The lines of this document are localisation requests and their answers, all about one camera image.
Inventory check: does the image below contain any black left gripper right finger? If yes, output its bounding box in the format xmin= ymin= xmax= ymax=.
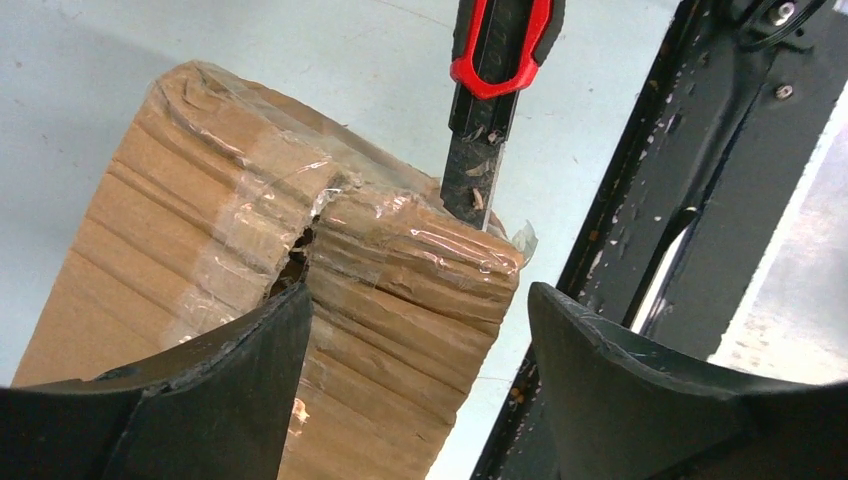
xmin=527 ymin=282 xmax=847 ymax=479

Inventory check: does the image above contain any brown cardboard express box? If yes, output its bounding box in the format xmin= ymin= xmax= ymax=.
xmin=13 ymin=61 xmax=525 ymax=479

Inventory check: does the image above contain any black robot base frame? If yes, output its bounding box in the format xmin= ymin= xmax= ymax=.
xmin=472 ymin=1 xmax=847 ymax=479

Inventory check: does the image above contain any red black utility knife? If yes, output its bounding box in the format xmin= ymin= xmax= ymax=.
xmin=440 ymin=0 xmax=566 ymax=230

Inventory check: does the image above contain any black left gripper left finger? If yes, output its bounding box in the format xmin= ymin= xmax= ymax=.
xmin=1 ymin=282 xmax=313 ymax=479

